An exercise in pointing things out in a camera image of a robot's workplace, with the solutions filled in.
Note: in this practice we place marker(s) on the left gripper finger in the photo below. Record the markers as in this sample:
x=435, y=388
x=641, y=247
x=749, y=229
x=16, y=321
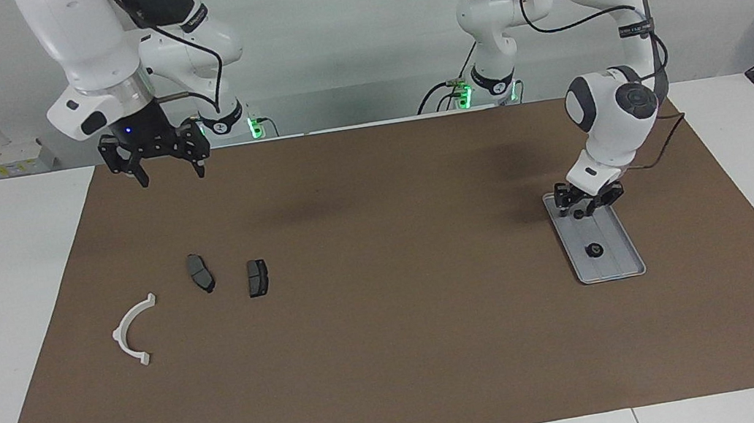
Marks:
x=609, y=196
x=564, y=198

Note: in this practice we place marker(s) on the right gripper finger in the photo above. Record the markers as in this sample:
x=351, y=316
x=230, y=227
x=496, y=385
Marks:
x=115, y=156
x=196, y=142

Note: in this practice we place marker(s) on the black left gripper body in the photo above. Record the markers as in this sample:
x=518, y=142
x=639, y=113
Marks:
x=586, y=201

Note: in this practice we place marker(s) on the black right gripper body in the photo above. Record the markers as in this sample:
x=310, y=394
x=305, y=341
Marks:
x=148, y=133

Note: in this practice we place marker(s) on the large black bearing gear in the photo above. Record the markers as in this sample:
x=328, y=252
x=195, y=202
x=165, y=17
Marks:
x=593, y=251

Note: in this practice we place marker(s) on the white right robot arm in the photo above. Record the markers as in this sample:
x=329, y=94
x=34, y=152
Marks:
x=80, y=39

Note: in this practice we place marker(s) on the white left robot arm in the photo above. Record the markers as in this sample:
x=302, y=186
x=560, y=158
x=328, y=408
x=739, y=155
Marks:
x=610, y=112

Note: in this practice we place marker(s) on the silver metal tray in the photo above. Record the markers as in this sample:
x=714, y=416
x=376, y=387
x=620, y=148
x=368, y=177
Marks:
x=612, y=259

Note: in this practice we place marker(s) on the green lit base connector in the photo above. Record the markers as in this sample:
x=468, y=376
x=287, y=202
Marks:
x=465, y=96
x=254, y=127

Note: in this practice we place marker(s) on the white box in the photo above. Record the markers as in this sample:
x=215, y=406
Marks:
x=15, y=159

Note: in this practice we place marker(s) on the tapered grey brake pad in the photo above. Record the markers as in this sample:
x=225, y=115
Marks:
x=200, y=273

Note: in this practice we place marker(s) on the rectangular grey brake pad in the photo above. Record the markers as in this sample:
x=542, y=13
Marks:
x=257, y=278

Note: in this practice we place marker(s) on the brown table mat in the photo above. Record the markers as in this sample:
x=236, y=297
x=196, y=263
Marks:
x=396, y=349

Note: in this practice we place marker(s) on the white semicircular bracket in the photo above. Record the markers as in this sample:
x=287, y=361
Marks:
x=119, y=338

